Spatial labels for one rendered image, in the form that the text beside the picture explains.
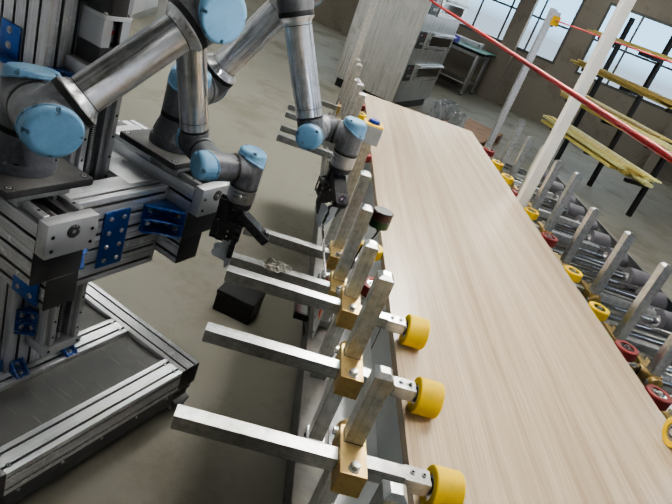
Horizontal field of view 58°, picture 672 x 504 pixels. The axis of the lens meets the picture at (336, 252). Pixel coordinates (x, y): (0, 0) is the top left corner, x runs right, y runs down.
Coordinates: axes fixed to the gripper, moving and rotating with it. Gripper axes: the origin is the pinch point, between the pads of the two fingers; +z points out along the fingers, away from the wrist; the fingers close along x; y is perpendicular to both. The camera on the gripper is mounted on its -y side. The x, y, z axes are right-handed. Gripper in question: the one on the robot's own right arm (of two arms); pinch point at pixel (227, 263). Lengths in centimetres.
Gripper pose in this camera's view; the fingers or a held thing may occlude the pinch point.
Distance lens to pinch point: 176.4
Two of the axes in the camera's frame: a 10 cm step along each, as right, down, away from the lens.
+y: -9.4, -3.0, -1.4
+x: -0.1, 4.5, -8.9
